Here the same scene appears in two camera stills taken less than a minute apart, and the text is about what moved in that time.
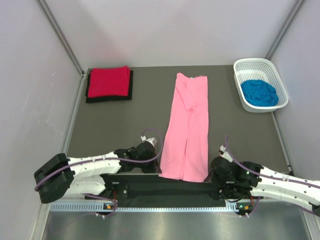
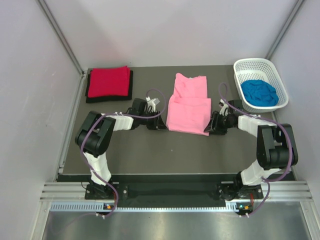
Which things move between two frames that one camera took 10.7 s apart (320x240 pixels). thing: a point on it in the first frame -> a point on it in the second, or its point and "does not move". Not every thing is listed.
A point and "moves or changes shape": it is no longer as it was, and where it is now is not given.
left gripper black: (154, 168) -> (157, 123)
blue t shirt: (260, 93) does not move
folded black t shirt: (98, 99) does not move
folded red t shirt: (109, 81) does not move
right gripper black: (212, 178) -> (213, 126)
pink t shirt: (185, 155) moves or changes shape
